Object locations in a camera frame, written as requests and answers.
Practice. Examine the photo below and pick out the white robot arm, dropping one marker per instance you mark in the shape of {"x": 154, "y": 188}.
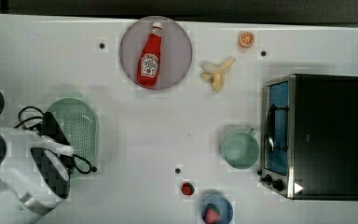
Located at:
{"x": 34, "y": 171}

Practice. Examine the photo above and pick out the grey round plate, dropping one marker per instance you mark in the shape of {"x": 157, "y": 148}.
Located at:
{"x": 176, "y": 51}

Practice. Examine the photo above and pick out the black toaster oven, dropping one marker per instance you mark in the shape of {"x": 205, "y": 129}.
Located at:
{"x": 309, "y": 143}

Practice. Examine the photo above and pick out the green plastic cup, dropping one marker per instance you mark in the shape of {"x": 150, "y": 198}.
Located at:
{"x": 240, "y": 149}

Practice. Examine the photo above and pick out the peeled toy banana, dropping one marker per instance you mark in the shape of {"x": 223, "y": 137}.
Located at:
{"x": 215, "y": 73}

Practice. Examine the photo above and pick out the red toy strawberry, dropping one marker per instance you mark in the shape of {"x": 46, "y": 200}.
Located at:
{"x": 187, "y": 189}

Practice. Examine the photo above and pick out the blue small bowl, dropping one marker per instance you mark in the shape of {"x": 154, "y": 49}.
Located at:
{"x": 225, "y": 207}

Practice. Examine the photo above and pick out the red ketchup bottle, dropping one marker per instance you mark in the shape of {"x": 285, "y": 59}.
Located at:
{"x": 150, "y": 58}

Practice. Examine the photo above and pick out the green plastic strainer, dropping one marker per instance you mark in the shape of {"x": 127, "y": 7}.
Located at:
{"x": 80, "y": 126}

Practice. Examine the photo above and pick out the toy orange half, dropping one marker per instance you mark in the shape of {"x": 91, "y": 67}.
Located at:
{"x": 246, "y": 39}

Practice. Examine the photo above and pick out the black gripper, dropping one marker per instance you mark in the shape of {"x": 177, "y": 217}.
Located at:
{"x": 51, "y": 128}

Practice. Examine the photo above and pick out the pink toy strawberry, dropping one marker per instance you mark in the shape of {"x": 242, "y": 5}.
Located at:
{"x": 211, "y": 214}

